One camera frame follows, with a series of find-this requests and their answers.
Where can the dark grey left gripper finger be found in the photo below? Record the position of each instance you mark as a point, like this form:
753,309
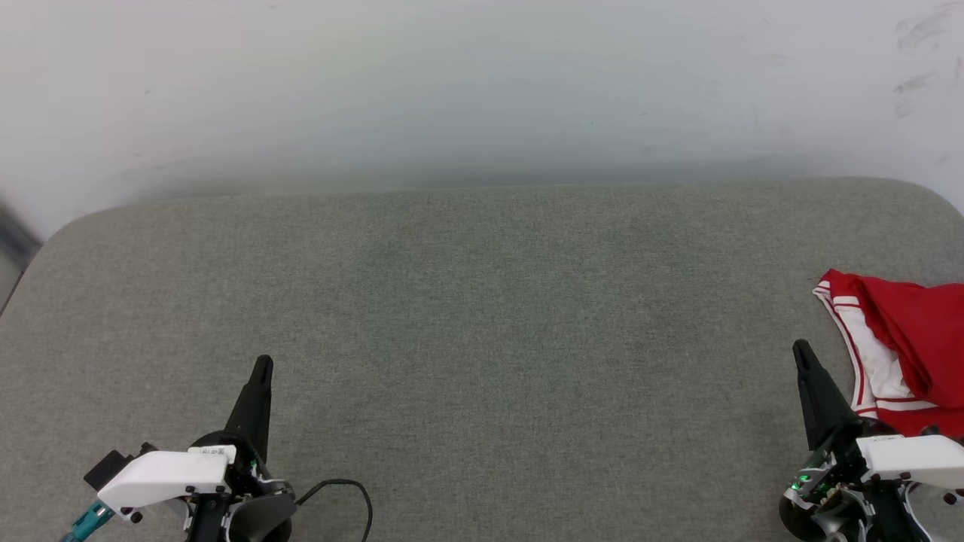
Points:
252,414

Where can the red white basketball jersey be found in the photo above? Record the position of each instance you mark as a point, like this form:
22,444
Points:
919,339

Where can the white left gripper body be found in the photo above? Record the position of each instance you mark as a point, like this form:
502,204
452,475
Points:
166,474

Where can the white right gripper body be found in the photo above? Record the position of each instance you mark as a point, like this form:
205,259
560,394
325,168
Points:
915,455

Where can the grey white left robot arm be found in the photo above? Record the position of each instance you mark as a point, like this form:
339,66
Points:
248,504

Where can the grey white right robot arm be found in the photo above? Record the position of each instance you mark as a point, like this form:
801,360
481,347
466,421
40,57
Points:
843,497

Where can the grey fabric sofa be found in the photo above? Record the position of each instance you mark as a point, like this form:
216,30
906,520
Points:
482,339

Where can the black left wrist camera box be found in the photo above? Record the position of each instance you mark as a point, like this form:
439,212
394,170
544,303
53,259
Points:
113,463

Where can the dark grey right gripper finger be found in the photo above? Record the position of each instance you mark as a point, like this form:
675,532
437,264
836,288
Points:
821,399

